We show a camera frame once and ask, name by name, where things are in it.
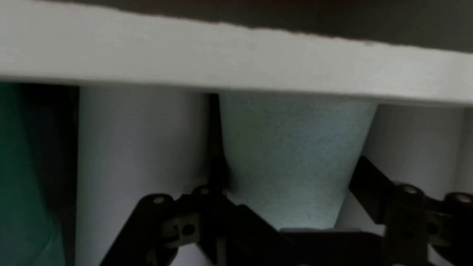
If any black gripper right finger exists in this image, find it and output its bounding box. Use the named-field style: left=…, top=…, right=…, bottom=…
left=347, top=156, right=473, bottom=266

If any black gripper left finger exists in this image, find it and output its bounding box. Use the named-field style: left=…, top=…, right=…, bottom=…
left=97, top=157, right=316, bottom=266

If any speckled pale teal cup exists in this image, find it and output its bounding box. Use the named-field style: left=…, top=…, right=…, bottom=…
left=218, top=94, right=379, bottom=233

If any white straight cup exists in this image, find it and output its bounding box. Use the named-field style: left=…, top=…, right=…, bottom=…
left=334, top=103, right=467, bottom=234
left=75, top=86, right=212, bottom=266

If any green translucent plastic tumbler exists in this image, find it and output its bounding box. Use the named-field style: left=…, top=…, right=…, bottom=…
left=0, top=80, right=68, bottom=266

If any white wall cabinet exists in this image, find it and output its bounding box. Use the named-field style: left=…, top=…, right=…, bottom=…
left=0, top=0, right=473, bottom=109

